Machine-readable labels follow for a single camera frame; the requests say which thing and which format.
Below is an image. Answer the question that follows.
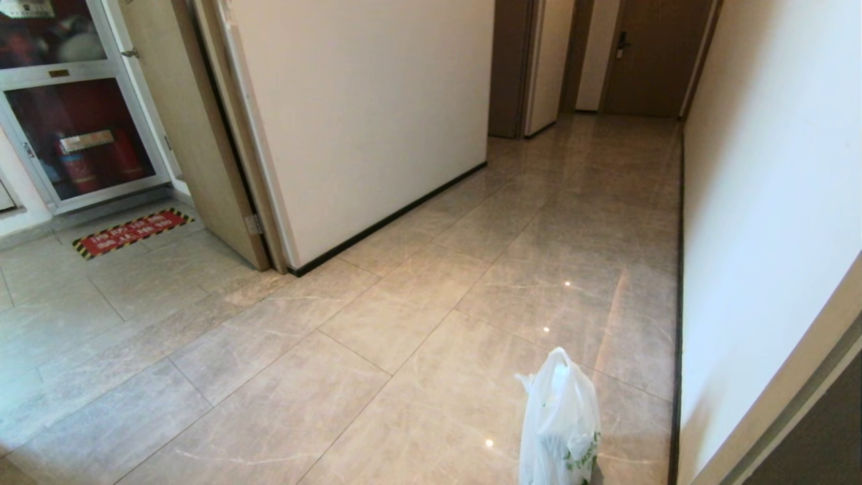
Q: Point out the white plastic trash bag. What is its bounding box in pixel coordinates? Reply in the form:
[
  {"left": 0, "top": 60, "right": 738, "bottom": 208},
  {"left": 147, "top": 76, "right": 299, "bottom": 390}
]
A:
[{"left": 516, "top": 347, "right": 602, "bottom": 485}]

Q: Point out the beige wooden door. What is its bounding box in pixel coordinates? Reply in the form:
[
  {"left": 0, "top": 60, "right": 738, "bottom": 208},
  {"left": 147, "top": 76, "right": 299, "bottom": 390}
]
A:
[{"left": 119, "top": 0, "right": 271, "bottom": 271}]

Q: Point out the brown wooden door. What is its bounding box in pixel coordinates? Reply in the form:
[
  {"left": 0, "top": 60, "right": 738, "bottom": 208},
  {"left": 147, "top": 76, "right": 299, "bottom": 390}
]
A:
[{"left": 601, "top": 0, "right": 715, "bottom": 118}]

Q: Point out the red floor warning sticker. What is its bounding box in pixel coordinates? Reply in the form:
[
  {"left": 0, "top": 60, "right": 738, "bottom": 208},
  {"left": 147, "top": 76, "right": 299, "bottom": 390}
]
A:
[{"left": 73, "top": 208, "right": 195, "bottom": 261}]

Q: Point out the red fire extinguisher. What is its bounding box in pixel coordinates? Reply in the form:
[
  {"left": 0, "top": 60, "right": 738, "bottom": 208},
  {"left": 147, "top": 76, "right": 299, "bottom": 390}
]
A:
[
  {"left": 55, "top": 135, "right": 102, "bottom": 195},
  {"left": 111, "top": 128, "right": 146, "bottom": 181}
]

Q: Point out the glass cabinet door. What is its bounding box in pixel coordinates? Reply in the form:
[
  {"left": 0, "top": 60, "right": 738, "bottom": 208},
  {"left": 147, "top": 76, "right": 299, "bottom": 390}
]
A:
[{"left": 0, "top": 62, "right": 172, "bottom": 215}]

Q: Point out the fire equipment cabinet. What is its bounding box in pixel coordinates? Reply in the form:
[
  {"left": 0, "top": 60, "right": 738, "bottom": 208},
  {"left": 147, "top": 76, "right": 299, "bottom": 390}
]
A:
[{"left": 0, "top": 0, "right": 184, "bottom": 216}]

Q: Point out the dark door frame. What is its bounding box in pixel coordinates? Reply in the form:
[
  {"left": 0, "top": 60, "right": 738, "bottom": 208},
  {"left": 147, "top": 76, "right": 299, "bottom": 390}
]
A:
[{"left": 694, "top": 253, "right": 862, "bottom": 485}]

